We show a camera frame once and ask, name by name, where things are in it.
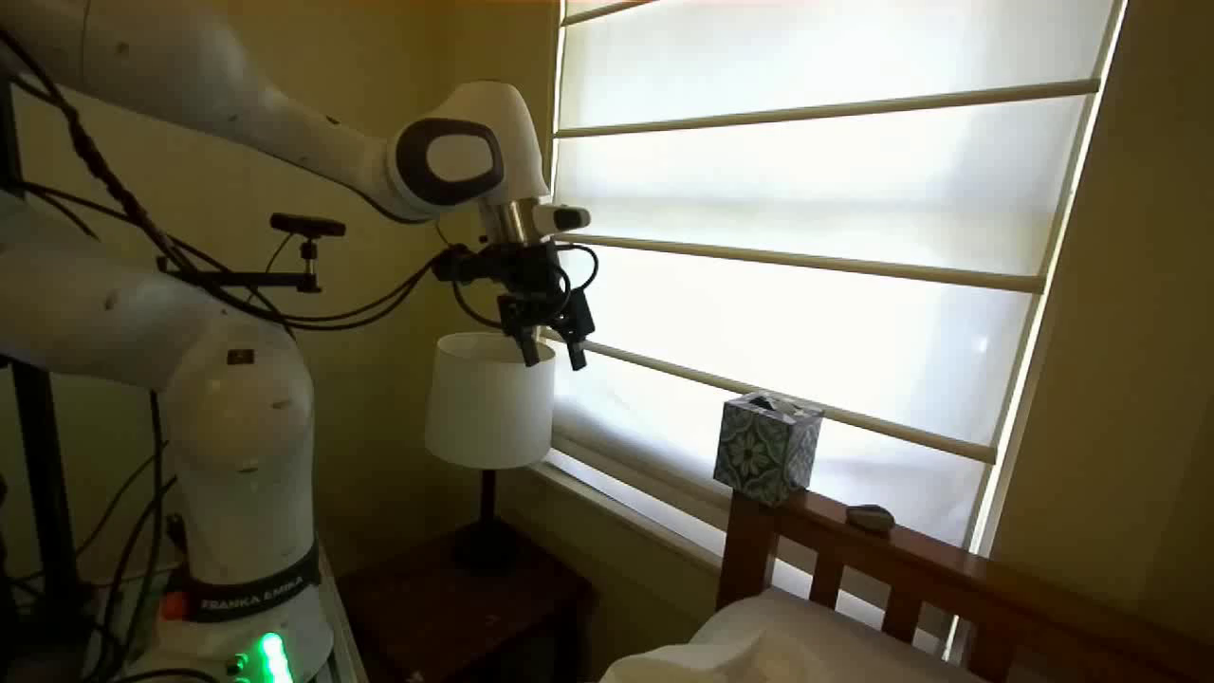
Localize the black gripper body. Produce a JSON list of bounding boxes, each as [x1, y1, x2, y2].
[[469, 242, 568, 333]]

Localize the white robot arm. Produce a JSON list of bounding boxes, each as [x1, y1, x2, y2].
[[0, 0, 551, 683]]

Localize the small dark object on headboard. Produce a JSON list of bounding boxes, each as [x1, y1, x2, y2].
[[846, 506, 895, 536]]

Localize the wooden bed headboard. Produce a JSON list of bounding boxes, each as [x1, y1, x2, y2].
[[716, 495, 1214, 683]]

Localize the white table lamp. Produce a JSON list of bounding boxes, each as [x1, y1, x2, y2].
[[424, 330, 554, 568]]

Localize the blue patterned tissue box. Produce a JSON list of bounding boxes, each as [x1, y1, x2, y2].
[[713, 390, 822, 506]]

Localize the dark wooden nightstand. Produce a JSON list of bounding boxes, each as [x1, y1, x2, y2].
[[343, 531, 592, 683]]

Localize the white roman window blind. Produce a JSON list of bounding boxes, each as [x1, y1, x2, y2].
[[554, 0, 1127, 544]]

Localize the white pillow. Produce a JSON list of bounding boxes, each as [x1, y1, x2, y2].
[[601, 593, 980, 683]]

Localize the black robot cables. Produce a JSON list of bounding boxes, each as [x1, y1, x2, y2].
[[0, 33, 603, 337]]

